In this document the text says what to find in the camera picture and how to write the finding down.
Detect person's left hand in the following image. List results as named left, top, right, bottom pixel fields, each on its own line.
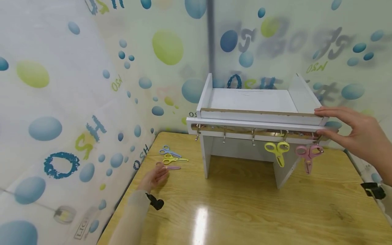
left=137, top=163, right=170, bottom=193

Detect person's right hand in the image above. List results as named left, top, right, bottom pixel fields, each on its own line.
left=314, top=106, right=390, bottom=179

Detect white wooden shelf rack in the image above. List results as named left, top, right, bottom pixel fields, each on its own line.
left=186, top=72, right=331, bottom=190

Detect person's left forearm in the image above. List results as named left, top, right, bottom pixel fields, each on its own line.
left=107, top=189, right=153, bottom=245

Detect pink plastic scissors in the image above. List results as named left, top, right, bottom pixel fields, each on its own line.
left=156, top=162, right=181, bottom=170
left=295, top=144, right=325, bottom=175

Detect yellow plastic scissors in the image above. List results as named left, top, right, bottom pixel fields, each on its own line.
left=162, top=154, right=189, bottom=165
left=264, top=141, right=290, bottom=168

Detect blue plastic scissors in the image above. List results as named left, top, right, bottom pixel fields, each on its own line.
left=159, top=145, right=182, bottom=158

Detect black wrist band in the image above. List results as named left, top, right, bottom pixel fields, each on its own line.
left=360, top=182, right=387, bottom=200
left=145, top=193, right=165, bottom=211

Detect metal hook rail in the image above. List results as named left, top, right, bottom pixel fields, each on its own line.
left=191, top=124, right=325, bottom=141

